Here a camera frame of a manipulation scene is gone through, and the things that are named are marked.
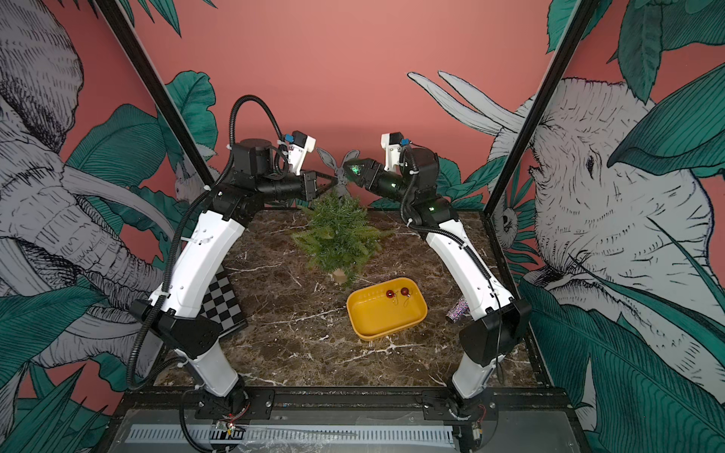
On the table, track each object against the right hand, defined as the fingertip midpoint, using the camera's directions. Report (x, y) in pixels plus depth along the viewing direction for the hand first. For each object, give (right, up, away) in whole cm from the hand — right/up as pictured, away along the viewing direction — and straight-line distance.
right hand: (346, 165), depth 65 cm
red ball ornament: (+18, -36, +30) cm, 50 cm away
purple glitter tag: (+34, -41, +23) cm, 58 cm away
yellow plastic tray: (+11, -41, +26) cm, 50 cm away
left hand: (-2, -3, 0) cm, 4 cm away
